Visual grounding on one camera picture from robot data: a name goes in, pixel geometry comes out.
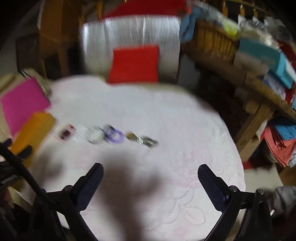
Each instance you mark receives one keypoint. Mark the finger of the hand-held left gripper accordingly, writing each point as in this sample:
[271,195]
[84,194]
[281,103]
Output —
[25,151]
[8,141]

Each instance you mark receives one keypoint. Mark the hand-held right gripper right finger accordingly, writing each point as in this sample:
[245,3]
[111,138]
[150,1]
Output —
[209,185]

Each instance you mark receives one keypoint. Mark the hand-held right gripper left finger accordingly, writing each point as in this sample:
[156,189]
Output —
[92,185]

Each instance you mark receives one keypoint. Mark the small gold jewelry piece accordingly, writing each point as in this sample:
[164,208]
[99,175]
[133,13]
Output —
[130,136]

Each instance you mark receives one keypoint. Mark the silver metal jewelry piece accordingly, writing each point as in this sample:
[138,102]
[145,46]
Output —
[146,141]

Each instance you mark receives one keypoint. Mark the orange box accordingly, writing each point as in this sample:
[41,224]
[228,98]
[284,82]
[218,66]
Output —
[34,132]

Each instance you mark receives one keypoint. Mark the pink cushion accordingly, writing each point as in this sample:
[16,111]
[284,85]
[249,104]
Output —
[23,104]

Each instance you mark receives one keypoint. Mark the beige sofa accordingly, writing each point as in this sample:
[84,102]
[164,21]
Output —
[5,81]

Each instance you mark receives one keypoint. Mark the grey garment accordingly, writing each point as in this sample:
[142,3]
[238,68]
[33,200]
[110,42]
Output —
[284,201]

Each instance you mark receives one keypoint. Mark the stack of red and blue cloths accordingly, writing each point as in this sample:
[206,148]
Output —
[275,141]

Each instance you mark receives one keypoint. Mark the dark woven panel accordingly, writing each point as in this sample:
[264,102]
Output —
[26,53]

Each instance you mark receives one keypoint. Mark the pale pink blanket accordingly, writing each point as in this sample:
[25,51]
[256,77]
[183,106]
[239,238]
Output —
[150,111]

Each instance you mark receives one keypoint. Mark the wooden cabinet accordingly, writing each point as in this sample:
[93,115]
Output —
[55,27]

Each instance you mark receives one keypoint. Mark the red cushion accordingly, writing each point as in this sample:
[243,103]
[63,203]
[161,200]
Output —
[134,64]

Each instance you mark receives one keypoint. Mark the teal box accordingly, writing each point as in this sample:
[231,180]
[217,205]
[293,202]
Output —
[261,53]

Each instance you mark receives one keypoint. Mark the wicker basket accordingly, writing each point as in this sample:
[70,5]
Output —
[212,39]

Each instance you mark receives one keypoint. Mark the silver foil sheet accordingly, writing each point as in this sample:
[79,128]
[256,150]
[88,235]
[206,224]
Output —
[129,32]

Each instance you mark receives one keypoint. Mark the yellow-green item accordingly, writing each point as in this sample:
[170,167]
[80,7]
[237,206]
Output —
[231,29]

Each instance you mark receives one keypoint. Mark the blue cloth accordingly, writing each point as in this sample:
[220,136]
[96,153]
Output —
[187,25]

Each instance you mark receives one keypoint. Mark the red cloth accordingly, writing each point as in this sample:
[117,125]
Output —
[150,8]

